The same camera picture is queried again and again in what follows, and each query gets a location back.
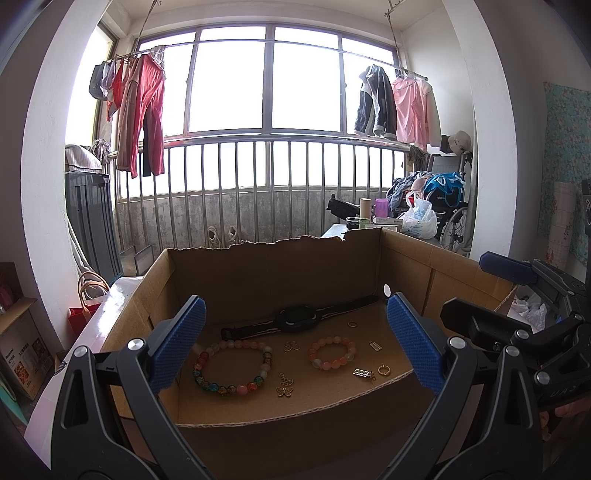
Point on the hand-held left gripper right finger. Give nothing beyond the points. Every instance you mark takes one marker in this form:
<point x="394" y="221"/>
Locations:
<point x="415" y="341"/>

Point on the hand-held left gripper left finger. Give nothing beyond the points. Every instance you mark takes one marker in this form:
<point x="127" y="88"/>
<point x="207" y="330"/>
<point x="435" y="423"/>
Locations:
<point x="178" y="341"/>

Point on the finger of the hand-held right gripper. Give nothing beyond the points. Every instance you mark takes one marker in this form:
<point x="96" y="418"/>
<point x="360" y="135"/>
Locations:
<point x="480" y="318"/>
<point x="508" y="270"/>

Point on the small silver abacus charm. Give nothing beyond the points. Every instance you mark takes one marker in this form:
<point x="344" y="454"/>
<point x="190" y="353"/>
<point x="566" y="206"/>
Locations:
<point x="376" y="346"/>

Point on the gold hoop earring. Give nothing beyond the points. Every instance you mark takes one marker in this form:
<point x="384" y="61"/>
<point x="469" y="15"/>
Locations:
<point x="380" y="370"/>

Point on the gold abacus charm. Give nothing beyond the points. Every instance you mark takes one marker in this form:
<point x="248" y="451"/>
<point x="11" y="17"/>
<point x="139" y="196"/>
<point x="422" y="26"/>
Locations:
<point x="363" y="373"/>

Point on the gold cloud outline charm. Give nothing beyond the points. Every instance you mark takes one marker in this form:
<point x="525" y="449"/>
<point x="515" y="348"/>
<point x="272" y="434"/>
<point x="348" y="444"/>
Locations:
<point x="291" y="346"/>

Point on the gold filigree charm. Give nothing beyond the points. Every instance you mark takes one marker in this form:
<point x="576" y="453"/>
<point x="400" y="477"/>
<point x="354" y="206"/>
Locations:
<point x="286" y="381"/>

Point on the brown cardboard box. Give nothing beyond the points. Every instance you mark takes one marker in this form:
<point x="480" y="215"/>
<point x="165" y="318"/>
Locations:
<point x="277" y="277"/>

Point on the person's right hand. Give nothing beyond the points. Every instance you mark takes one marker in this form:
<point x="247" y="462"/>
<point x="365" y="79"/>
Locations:
<point x="572" y="411"/>

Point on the metal trays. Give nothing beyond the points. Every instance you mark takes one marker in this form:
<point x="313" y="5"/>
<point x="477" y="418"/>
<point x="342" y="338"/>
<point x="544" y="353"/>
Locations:
<point x="143" y="261"/>

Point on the beige handbag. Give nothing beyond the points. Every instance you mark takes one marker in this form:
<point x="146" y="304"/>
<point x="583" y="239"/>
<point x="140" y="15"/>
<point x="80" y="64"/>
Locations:
<point x="94" y="293"/>

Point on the red paper bag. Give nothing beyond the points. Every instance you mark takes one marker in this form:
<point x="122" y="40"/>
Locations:
<point x="78" y="318"/>

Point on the white blue plastic bag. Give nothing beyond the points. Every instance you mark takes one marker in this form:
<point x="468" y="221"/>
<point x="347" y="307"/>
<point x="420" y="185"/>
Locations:
<point x="418" y="221"/>

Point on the white shoe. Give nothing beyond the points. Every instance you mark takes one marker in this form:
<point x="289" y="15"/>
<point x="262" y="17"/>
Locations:
<point x="233" y="234"/>
<point x="213" y="235"/>

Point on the small white green boxes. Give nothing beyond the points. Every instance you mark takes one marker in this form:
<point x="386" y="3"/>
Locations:
<point x="388" y="221"/>

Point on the wheelchair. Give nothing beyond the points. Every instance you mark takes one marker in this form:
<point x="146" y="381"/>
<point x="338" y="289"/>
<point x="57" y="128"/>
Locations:
<point x="445" y="162"/>

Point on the white sack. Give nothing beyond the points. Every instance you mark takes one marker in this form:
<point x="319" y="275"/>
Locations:
<point x="81" y="263"/>

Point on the pile of clothes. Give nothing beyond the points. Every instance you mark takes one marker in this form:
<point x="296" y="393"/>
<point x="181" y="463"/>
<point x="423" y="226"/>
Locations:
<point x="401" y="189"/>

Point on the black jar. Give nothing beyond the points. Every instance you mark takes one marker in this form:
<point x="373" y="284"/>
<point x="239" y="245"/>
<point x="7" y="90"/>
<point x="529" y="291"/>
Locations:
<point x="354" y="223"/>

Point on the purple cup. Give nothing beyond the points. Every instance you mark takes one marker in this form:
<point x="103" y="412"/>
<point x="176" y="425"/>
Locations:
<point x="383" y="208"/>

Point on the grey side table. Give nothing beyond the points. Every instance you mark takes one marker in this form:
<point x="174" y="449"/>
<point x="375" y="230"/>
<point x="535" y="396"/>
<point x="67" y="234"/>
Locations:
<point x="334" y="230"/>

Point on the dark hat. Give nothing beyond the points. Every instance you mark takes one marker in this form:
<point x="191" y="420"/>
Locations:
<point x="445" y="145"/>

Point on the beige cap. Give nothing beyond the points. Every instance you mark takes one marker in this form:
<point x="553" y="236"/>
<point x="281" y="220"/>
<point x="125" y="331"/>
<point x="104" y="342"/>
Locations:
<point x="461" y="138"/>

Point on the cardboard tube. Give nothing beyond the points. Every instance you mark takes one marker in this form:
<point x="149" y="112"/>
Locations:
<point x="366" y="207"/>

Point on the brown hanging cloth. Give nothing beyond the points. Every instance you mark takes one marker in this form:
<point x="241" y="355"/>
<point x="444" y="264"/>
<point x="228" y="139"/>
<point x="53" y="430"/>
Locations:
<point x="418" y="159"/>

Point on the grey metal cabinet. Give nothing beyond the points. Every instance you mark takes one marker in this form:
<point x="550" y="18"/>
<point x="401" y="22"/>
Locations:
<point x="92" y="221"/>

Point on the black device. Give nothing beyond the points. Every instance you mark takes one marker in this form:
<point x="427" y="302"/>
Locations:
<point x="341" y="207"/>

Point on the printed appliance cardboard box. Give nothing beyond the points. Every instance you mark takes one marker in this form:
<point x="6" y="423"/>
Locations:
<point x="23" y="350"/>

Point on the teal metal pot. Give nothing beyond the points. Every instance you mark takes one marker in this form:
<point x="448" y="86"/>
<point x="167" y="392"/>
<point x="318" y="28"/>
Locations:
<point x="9" y="392"/>

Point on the pink shirt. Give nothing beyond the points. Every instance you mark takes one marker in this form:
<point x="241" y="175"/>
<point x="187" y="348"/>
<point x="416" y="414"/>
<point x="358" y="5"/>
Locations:
<point x="413" y="110"/>

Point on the folded grey cloth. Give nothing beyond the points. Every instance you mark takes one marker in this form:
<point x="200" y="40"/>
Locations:
<point x="81" y="159"/>

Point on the striped cloth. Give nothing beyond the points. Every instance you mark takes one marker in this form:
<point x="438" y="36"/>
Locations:
<point x="100" y="150"/>

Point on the dark jacket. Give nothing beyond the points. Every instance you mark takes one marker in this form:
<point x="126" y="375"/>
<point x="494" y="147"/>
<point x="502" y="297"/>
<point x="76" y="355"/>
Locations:
<point x="385" y="101"/>

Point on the metal drying rod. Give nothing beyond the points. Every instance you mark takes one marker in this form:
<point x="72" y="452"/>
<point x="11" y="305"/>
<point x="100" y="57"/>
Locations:
<point x="422" y="75"/>

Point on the beige pink pants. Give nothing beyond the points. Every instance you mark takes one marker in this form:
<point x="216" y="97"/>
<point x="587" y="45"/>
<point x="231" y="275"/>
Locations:
<point x="129" y="129"/>

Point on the red pants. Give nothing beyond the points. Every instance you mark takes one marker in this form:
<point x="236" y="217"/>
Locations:
<point x="154" y="101"/>

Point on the red top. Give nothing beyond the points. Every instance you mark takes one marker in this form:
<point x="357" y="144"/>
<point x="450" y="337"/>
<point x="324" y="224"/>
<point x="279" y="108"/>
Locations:
<point x="117" y="87"/>

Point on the grey garment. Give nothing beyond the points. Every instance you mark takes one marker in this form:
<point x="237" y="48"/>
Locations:
<point x="99" y="83"/>

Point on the window frame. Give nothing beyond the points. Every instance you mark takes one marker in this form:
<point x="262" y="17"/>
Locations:
<point x="269" y="78"/>

